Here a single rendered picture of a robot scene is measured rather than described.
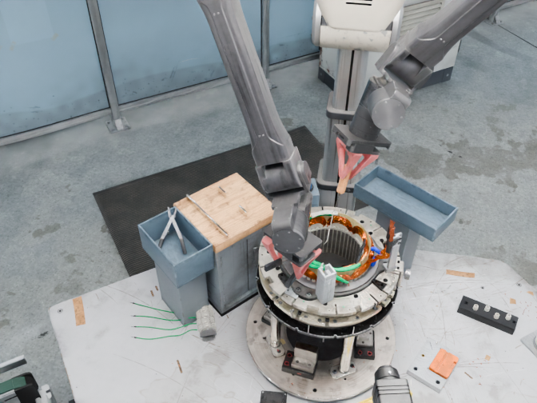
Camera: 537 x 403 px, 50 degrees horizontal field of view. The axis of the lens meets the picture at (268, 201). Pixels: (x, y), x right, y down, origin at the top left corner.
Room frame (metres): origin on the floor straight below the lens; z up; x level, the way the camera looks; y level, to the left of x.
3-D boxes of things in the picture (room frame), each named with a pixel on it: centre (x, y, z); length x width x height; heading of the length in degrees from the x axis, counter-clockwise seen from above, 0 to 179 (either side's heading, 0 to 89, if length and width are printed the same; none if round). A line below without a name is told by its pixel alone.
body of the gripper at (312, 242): (0.78, -0.05, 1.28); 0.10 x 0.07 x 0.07; 47
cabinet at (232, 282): (1.06, 0.11, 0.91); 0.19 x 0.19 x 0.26; 39
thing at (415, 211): (1.10, -0.36, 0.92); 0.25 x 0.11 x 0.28; 47
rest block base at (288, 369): (0.76, -0.08, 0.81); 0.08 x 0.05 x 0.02; 72
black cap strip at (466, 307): (0.93, -0.59, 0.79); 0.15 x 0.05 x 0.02; 61
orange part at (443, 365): (0.77, -0.44, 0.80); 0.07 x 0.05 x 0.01; 143
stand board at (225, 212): (1.06, 0.11, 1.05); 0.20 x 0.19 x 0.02; 129
